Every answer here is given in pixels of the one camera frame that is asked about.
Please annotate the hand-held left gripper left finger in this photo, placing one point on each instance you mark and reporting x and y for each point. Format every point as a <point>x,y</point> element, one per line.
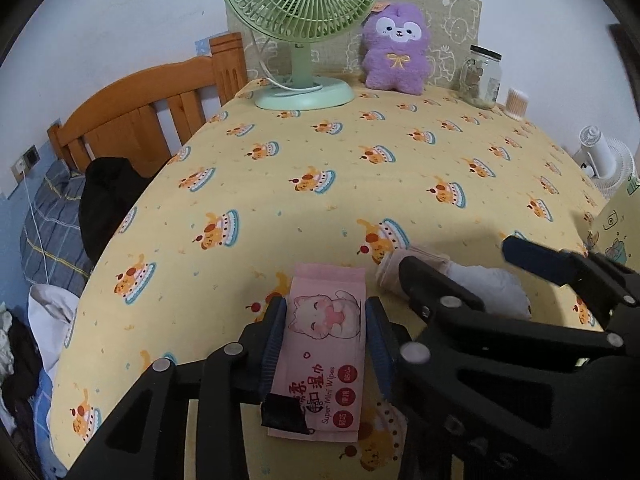
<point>274,345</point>

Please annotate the blue plaid bedding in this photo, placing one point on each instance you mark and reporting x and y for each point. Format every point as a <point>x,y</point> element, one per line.
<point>55,230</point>

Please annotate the cotton swab container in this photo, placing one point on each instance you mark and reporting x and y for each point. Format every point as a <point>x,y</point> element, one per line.
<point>516,105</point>

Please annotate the purple plush toy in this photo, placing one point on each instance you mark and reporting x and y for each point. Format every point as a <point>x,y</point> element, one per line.
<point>395,55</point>

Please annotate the white tissue packet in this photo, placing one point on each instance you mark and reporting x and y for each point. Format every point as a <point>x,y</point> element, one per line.
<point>500,285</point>

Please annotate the glass jar with black lid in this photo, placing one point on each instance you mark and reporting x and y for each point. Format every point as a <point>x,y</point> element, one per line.
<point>481,80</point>

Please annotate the white cloth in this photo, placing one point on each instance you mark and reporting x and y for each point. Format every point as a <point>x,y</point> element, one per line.
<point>50,315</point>

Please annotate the wall socket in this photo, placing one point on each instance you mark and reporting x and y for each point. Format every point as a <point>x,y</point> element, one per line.
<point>25,162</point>

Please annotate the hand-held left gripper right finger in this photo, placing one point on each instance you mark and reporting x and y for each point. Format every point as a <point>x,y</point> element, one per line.
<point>380,355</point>

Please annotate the black cloth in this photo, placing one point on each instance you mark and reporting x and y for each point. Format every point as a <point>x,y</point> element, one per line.
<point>107,205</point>

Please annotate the yellow cartoon print storage box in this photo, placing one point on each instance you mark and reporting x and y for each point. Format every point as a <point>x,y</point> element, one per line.
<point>617,225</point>

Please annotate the small white fan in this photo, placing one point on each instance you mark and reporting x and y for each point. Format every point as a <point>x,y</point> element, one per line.
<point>607,160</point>

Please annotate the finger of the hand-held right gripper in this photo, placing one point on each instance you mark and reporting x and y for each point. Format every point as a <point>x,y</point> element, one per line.
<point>450,320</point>
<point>537,260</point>

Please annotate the pile of clothes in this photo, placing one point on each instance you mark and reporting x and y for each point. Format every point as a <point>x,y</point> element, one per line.
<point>17,360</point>

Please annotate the green desk fan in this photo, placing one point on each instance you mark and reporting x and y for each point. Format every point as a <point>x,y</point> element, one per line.
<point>300,5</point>

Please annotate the pink wet wipes pack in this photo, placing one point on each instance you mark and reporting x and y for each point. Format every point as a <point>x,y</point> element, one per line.
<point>325,350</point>

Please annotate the yellow cake print tablecloth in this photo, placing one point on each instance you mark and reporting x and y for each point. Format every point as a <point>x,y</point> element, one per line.
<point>300,210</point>

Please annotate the beige printed cardboard sheet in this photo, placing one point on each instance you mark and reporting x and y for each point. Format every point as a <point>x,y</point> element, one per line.
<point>452,25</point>

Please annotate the blue wall sticker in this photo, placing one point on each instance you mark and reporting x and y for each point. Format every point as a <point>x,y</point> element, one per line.
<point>202,46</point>

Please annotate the wooden bed headboard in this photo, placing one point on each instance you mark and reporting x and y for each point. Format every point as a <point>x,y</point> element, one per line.
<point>140,105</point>

